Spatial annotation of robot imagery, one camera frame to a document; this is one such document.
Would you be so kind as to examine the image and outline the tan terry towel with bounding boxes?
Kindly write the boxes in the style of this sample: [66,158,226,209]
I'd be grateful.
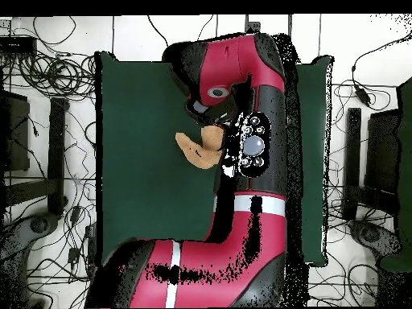
[175,125,226,170]

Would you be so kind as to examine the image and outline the black flat panel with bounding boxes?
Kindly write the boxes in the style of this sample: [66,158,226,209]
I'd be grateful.
[365,109,402,194]
[0,91,31,173]

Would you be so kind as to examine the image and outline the black flat electronics box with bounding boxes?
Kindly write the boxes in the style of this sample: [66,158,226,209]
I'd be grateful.
[0,35,38,56]

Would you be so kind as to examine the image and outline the dark green table cloth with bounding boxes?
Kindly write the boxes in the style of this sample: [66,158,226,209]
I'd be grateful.
[94,51,334,268]

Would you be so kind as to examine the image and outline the black floor stand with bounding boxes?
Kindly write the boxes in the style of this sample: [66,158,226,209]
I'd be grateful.
[342,107,400,221]
[2,97,70,216]

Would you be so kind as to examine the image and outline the black power adapter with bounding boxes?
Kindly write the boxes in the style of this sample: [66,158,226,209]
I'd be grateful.
[353,84,373,107]

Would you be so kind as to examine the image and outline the dark green cloth sheet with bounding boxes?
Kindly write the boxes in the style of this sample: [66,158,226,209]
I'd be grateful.
[379,76,412,273]

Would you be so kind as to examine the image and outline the black cable with plug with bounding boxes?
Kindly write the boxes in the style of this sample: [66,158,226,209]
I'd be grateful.
[146,14,170,47]

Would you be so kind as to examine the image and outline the grey square frame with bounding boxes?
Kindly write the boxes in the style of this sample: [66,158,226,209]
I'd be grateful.
[244,14,293,38]

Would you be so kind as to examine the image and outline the coil of black cables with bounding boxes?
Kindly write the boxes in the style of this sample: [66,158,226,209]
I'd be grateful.
[17,52,97,97]

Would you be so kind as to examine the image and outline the dark pedestal leg with knob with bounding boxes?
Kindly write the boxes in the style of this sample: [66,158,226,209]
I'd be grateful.
[348,220,403,258]
[0,212,60,307]

